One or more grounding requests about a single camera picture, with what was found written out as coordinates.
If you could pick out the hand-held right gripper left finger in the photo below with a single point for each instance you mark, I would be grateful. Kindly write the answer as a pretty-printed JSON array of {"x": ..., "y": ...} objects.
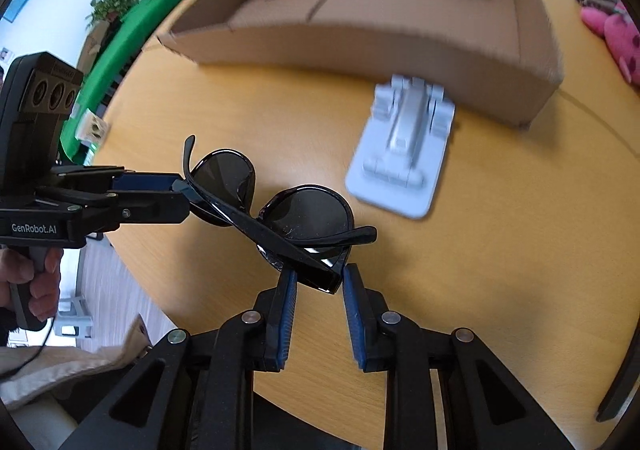
[{"x": 286, "y": 315}]

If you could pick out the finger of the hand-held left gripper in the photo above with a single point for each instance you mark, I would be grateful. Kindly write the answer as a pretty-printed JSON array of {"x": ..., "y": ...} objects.
[
  {"x": 150, "y": 212},
  {"x": 145, "y": 182}
]

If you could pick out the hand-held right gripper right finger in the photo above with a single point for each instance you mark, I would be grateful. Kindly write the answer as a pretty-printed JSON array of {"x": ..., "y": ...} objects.
[{"x": 356, "y": 315}]

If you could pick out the black sunglasses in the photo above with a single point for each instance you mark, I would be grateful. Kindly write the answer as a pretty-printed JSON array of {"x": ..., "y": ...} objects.
[{"x": 305, "y": 215}]

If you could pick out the white folding phone stand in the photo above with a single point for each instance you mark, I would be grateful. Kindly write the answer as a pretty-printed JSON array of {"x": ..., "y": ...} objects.
[{"x": 395, "y": 180}]

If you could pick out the brown cardboard box tray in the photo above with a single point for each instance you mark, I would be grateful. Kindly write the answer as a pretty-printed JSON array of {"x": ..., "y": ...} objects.
[{"x": 400, "y": 44}]

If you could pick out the person's left hand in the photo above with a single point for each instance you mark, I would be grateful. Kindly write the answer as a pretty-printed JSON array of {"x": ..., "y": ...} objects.
[{"x": 45, "y": 290}]

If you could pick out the white green small box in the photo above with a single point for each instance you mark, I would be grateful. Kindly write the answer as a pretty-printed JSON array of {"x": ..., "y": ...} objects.
[{"x": 92, "y": 127}]

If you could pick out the small brown carton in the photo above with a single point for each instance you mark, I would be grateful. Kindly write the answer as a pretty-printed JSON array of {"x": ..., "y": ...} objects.
[{"x": 92, "y": 44}]

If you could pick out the white stool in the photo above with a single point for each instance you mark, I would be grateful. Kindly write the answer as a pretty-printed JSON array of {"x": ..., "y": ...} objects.
[{"x": 75, "y": 315}]

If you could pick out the green cloth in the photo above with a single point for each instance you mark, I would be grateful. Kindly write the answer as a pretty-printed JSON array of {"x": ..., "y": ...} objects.
[{"x": 135, "y": 39}]

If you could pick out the small green potted plant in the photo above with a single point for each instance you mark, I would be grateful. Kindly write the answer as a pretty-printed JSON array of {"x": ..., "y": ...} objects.
[{"x": 112, "y": 4}]

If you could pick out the beige cloth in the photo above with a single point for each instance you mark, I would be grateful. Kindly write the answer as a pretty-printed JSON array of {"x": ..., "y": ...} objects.
[{"x": 75, "y": 365}]

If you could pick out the black chair armrest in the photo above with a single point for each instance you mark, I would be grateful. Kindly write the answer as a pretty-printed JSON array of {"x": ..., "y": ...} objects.
[{"x": 617, "y": 395}]

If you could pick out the pink plush toy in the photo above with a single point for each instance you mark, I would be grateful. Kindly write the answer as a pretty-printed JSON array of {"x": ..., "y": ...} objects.
[{"x": 620, "y": 39}]

